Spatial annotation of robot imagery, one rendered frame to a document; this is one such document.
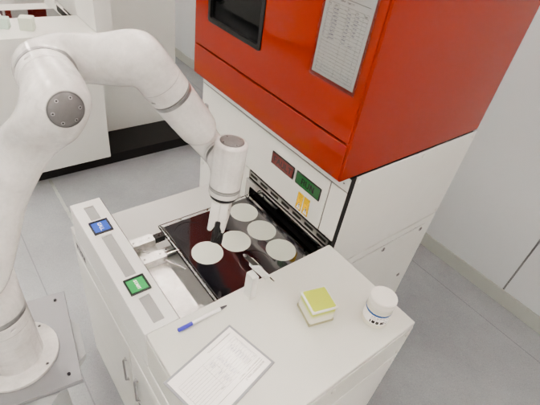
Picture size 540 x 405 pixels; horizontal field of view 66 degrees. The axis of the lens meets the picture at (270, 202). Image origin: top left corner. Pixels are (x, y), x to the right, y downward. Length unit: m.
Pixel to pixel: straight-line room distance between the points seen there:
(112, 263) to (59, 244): 1.51
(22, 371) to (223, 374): 0.50
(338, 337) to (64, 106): 0.81
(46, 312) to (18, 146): 0.64
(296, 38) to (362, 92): 0.26
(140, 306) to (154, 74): 0.59
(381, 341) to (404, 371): 1.21
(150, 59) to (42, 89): 0.19
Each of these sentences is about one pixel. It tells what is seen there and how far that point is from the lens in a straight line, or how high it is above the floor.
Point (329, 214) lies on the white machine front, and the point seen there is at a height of 1.06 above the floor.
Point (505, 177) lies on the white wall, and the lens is 2.65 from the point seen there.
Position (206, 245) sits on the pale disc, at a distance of 1.36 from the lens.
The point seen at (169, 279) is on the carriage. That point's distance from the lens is 1.29.
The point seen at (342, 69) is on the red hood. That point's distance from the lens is 1.07.
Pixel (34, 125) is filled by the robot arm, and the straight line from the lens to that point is 0.75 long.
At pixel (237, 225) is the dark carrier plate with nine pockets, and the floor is 0.90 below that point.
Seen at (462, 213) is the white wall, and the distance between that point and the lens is 2.84.
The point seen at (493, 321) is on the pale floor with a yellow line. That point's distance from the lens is 2.85.
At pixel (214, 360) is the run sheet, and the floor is 0.97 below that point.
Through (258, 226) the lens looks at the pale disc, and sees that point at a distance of 1.45.
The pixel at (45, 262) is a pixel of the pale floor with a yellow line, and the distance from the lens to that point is 2.65.
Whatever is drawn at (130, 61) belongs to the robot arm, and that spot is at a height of 1.57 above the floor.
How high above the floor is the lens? 1.86
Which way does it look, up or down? 38 degrees down
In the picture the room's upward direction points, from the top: 10 degrees clockwise
